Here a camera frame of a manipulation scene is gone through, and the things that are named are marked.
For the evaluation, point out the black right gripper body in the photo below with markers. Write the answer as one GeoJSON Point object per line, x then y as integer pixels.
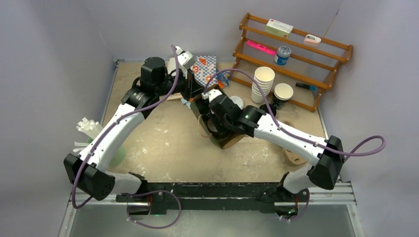
{"type": "Point", "coordinates": [223, 125]}

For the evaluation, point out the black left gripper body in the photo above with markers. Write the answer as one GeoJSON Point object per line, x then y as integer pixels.
{"type": "Point", "coordinates": [181, 85]}

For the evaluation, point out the green paper bag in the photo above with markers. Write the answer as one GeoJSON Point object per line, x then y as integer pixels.
{"type": "Point", "coordinates": [211, 125]}

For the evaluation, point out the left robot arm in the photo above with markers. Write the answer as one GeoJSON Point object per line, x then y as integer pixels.
{"type": "Point", "coordinates": [87, 171]}

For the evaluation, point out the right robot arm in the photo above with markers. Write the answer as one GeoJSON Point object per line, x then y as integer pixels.
{"type": "Point", "coordinates": [322, 155]}

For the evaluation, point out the dark printed coffee cup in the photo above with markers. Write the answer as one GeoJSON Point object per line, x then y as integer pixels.
{"type": "Point", "coordinates": [282, 93]}

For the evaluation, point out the white lid stack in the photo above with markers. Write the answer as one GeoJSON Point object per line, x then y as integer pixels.
{"type": "Point", "coordinates": [238, 101]}

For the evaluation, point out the blue checkered bakery bag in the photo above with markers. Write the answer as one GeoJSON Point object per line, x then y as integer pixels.
{"type": "Point", "coordinates": [204, 68]}

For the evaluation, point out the stack of white paper cups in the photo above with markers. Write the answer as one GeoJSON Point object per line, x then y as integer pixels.
{"type": "Point", "coordinates": [262, 84]}

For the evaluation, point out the pink highlighter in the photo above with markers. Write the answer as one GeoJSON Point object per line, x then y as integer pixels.
{"type": "Point", "coordinates": [260, 47]}

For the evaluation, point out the wrapped white straws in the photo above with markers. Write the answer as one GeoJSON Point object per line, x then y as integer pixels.
{"type": "Point", "coordinates": [91, 129]}

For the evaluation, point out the wooden shelf rack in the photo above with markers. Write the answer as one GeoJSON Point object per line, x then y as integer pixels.
{"type": "Point", "coordinates": [297, 69]}

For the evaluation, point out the blue lidded jar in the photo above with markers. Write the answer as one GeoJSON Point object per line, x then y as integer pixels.
{"type": "Point", "coordinates": [282, 55]}

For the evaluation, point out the green straw holder cup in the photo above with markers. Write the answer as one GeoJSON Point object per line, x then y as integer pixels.
{"type": "Point", "coordinates": [118, 157]}

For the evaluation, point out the dark blue marker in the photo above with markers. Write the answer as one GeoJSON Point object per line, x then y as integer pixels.
{"type": "Point", "coordinates": [305, 86]}

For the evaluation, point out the white green box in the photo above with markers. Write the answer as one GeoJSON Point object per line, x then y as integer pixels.
{"type": "Point", "coordinates": [278, 28]}

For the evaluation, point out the pink white small case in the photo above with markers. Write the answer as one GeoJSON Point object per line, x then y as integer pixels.
{"type": "Point", "coordinates": [312, 40]}

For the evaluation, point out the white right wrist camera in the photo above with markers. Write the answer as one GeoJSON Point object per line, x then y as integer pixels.
{"type": "Point", "coordinates": [211, 94]}

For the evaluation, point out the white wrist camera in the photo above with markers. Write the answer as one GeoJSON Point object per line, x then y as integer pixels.
{"type": "Point", "coordinates": [211, 94]}
{"type": "Point", "coordinates": [184, 59]}

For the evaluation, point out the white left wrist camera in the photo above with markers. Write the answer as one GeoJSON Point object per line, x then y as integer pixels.
{"type": "Point", "coordinates": [184, 59]}

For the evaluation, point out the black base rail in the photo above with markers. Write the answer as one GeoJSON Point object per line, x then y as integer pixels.
{"type": "Point", "coordinates": [265, 197]}

